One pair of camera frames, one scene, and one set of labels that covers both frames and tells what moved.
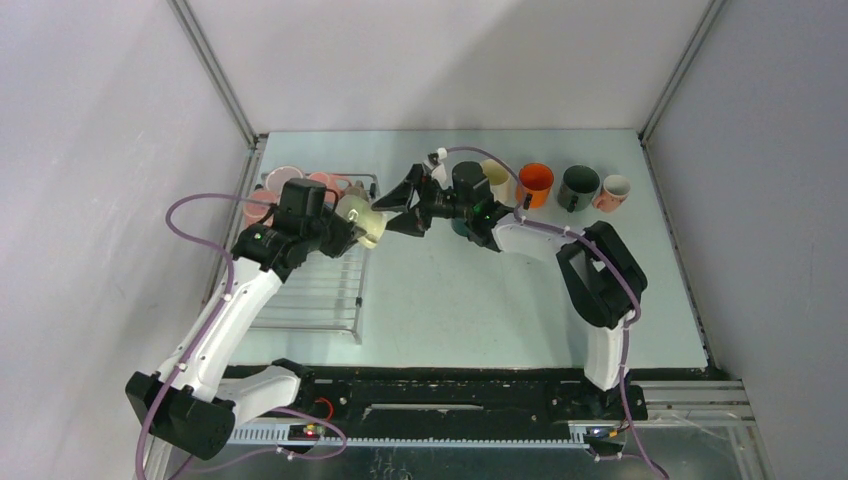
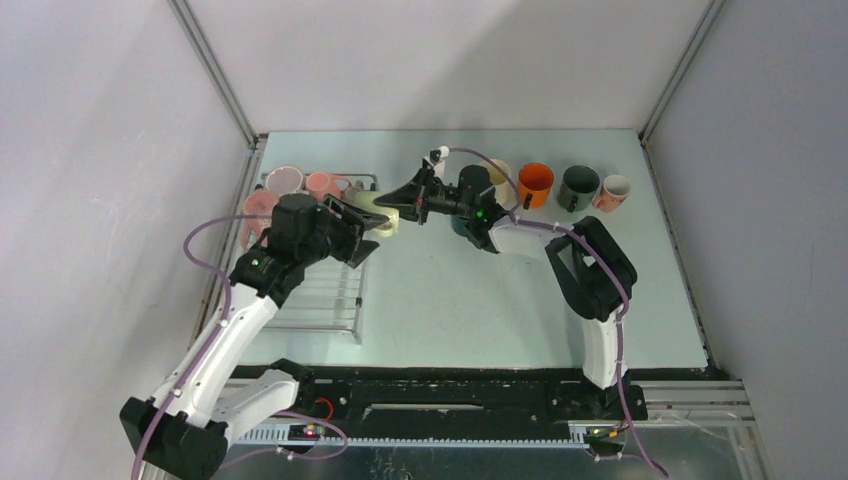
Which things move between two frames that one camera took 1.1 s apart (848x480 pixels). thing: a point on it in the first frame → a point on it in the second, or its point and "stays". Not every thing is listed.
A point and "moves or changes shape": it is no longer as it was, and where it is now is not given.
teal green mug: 458,224 stays
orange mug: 534,184 stays
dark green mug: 577,187 stays
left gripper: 346,236 → 353,250
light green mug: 366,217 moves or changes shape
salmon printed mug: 614,192 stays
